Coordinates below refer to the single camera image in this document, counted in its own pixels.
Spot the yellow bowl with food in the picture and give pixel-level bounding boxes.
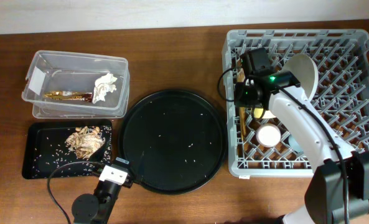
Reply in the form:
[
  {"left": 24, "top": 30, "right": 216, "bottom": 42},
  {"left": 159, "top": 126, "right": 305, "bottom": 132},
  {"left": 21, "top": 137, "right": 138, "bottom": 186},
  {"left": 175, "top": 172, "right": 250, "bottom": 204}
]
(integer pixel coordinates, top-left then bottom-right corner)
[{"left": 253, "top": 108, "right": 275, "bottom": 119}]

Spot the pink plastic cup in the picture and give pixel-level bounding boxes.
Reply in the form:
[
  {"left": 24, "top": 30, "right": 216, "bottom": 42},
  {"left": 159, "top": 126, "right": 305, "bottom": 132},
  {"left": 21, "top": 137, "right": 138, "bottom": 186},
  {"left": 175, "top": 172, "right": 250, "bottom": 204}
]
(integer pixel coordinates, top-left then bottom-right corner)
[{"left": 256, "top": 123, "right": 281, "bottom": 147}]

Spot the white round plate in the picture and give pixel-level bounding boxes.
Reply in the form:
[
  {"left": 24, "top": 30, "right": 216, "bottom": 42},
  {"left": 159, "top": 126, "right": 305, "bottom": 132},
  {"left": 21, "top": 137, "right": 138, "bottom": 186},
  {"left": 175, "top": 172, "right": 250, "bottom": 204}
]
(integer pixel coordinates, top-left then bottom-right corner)
[{"left": 281, "top": 54, "right": 319, "bottom": 100}]

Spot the light blue plastic cup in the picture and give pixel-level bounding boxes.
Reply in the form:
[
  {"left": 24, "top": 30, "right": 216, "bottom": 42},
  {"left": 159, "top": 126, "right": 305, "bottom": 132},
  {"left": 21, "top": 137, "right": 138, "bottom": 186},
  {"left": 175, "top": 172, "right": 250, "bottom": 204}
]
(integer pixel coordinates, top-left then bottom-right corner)
[{"left": 288, "top": 135, "right": 303, "bottom": 153}]

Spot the white napkin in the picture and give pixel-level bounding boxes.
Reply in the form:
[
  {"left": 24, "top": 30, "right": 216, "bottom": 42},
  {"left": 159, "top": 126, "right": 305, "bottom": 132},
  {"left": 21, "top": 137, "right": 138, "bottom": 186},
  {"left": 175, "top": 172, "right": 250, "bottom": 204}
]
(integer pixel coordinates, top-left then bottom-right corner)
[{"left": 92, "top": 73, "right": 118, "bottom": 104}]

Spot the gold foil wrapper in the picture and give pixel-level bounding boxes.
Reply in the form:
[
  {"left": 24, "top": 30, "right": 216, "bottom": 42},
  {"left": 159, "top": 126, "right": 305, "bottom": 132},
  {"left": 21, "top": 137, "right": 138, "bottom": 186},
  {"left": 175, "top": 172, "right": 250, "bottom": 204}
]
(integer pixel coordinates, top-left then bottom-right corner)
[{"left": 44, "top": 90, "right": 93, "bottom": 102}]

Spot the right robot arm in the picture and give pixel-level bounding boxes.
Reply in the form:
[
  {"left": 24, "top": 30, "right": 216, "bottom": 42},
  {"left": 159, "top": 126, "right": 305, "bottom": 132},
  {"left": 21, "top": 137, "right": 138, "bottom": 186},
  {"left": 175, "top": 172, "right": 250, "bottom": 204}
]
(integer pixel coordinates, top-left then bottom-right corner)
[{"left": 234, "top": 47, "right": 369, "bottom": 223}]

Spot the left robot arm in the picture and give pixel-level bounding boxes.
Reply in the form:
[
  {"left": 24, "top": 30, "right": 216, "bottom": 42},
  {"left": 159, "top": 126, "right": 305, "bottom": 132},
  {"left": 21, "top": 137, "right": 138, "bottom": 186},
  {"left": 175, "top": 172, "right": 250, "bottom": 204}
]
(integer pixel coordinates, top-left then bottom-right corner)
[{"left": 72, "top": 180, "right": 121, "bottom": 224}]

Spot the grey dishwasher rack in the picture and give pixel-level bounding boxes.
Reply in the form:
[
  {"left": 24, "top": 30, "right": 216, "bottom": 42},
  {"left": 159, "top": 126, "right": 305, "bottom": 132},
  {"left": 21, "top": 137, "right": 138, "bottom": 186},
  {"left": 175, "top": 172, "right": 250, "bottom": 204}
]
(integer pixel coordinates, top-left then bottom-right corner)
[{"left": 222, "top": 29, "right": 369, "bottom": 179}]

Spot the round black tray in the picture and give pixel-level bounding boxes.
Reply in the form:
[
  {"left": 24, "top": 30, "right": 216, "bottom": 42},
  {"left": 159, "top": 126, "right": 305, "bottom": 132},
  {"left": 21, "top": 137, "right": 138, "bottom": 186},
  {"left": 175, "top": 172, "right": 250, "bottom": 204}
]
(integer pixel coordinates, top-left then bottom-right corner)
[{"left": 118, "top": 90, "right": 228, "bottom": 195}]

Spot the food scraps pile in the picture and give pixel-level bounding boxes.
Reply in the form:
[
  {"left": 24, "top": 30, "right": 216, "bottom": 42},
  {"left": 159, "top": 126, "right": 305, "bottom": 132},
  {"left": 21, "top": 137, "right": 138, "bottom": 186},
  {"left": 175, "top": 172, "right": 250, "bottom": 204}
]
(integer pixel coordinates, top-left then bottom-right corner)
[{"left": 65, "top": 126, "right": 106, "bottom": 160}]

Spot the clear plastic bin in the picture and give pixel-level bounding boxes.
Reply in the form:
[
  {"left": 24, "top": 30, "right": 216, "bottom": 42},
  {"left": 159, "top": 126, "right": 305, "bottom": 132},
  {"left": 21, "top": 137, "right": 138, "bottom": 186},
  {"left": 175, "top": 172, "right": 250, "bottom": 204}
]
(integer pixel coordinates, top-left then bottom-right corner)
[{"left": 21, "top": 50, "right": 130, "bottom": 119}]

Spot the black rectangular tray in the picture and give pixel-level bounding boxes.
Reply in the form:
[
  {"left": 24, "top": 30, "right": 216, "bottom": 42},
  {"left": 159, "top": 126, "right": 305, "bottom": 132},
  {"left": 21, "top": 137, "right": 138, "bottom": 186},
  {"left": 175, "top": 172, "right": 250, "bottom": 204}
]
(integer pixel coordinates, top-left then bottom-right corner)
[{"left": 22, "top": 119, "right": 112, "bottom": 179}]

